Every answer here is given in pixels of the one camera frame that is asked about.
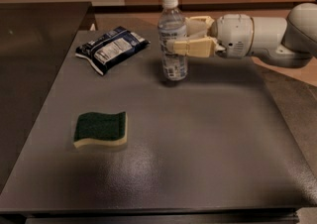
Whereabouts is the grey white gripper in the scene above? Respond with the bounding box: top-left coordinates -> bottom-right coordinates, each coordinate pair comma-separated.
166,14 -> 254,58

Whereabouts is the clear plastic water bottle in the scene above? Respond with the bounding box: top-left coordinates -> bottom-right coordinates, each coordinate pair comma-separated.
158,0 -> 187,81

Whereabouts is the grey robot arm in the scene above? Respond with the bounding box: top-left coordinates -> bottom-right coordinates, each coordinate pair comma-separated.
166,3 -> 317,68

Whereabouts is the blue snack packet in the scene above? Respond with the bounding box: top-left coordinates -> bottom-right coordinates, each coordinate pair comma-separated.
75,26 -> 150,75

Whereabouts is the green yellow sponge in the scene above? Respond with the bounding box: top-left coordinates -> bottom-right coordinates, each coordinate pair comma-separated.
73,112 -> 128,148

